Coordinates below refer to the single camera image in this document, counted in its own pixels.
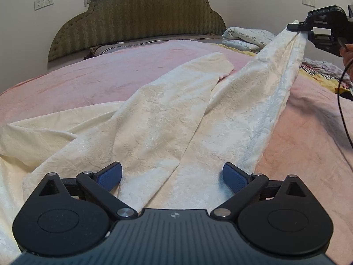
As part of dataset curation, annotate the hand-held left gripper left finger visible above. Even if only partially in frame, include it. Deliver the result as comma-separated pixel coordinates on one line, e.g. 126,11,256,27
36,161,138,221

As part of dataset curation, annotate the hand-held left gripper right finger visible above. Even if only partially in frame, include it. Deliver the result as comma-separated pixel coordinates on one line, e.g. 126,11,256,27
210,162,308,221

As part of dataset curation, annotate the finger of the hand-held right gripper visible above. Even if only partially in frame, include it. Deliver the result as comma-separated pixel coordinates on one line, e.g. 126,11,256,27
287,21,312,32

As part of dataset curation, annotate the cream textured blanket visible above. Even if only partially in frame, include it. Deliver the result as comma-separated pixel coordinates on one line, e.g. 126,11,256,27
0,20,308,264

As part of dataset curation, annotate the person's right hand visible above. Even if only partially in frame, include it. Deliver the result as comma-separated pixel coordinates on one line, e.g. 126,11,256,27
340,44,353,75

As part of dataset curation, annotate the yellow patterned blanket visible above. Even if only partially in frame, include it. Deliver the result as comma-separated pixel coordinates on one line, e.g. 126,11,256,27
299,58,353,100

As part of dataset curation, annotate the pink bed blanket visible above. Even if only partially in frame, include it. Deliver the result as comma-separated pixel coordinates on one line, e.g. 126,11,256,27
0,39,353,258

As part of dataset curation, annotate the striped pillow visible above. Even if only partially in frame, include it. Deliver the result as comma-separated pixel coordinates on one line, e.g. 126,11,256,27
83,39,169,60

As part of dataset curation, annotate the green upholstered headboard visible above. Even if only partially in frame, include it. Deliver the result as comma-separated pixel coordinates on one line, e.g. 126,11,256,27
47,0,227,62

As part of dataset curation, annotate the black cable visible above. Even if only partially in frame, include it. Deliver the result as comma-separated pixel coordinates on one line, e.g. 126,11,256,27
337,59,353,144

